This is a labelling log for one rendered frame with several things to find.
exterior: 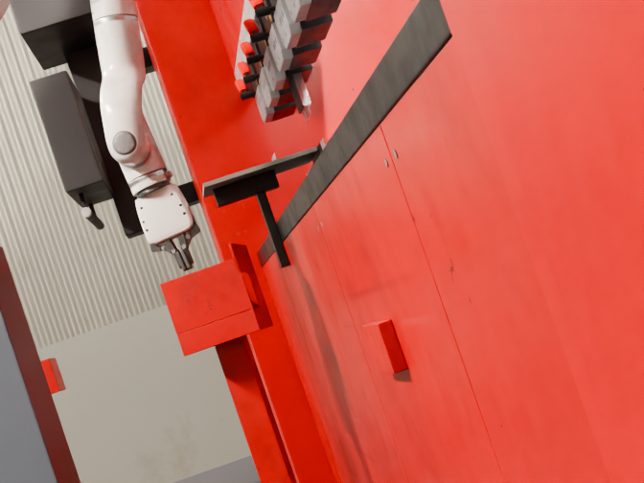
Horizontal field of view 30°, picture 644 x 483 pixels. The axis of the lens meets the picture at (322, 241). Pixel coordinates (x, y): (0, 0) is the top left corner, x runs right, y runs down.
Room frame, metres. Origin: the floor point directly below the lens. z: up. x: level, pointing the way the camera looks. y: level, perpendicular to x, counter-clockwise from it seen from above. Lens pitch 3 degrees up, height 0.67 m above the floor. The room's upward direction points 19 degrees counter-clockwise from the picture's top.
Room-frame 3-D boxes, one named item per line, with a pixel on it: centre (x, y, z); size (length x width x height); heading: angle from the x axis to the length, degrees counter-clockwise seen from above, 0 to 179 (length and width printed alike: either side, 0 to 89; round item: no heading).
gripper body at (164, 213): (2.40, 0.28, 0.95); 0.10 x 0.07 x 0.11; 86
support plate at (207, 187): (2.70, 0.08, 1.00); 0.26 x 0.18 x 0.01; 97
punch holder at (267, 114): (3.14, -0.01, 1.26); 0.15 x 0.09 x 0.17; 7
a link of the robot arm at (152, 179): (2.40, 0.28, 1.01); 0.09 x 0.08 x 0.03; 86
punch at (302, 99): (2.72, -0.06, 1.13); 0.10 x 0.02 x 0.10; 7
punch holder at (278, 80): (2.74, -0.06, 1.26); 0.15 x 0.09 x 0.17; 7
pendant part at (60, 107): (3.84, 0.65, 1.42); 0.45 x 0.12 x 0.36; 6
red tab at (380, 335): (1.68, -0.03, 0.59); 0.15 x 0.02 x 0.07; 7
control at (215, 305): (2.45, 0.24, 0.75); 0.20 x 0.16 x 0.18; 176
